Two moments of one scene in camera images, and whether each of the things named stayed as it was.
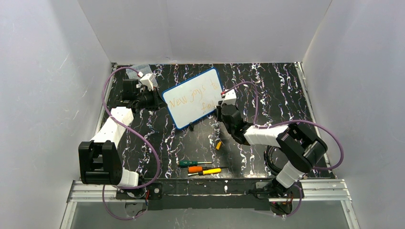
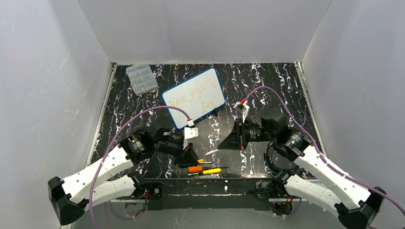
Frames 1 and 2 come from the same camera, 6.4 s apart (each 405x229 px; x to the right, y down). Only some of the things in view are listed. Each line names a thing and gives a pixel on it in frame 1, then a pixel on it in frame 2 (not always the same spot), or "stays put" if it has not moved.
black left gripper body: (153, 99) → (186, 150)
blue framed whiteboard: (195, 98) stays put
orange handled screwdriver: (199, 169) stays put
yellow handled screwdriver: (207, 171) stays put
